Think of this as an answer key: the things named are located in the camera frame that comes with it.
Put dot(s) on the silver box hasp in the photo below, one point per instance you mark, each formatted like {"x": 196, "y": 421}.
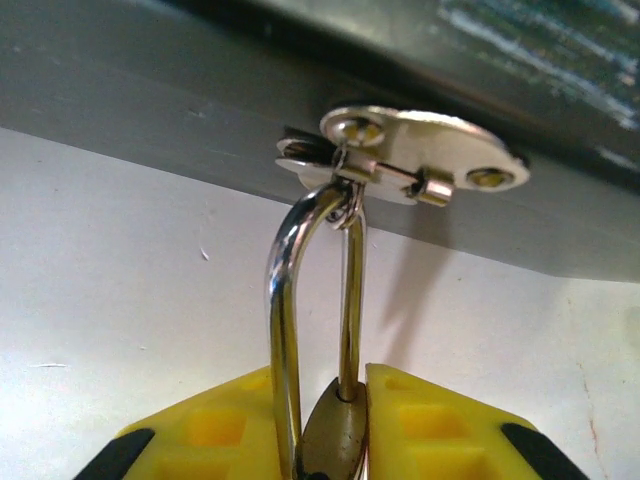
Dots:
{"x": 435, "y": 140}

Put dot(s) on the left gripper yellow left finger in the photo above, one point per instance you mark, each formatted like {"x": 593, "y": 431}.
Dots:
{"x": 210, "y": 440}

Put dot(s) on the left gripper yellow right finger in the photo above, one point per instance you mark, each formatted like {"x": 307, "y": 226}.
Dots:
{"x": 440, "y": 440}

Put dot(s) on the brass padlock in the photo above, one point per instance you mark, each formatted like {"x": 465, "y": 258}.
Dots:
{"x": 332, "y": 430}

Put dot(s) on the starry night painted box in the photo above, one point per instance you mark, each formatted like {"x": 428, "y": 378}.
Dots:
{"x": 150, "y": 75}

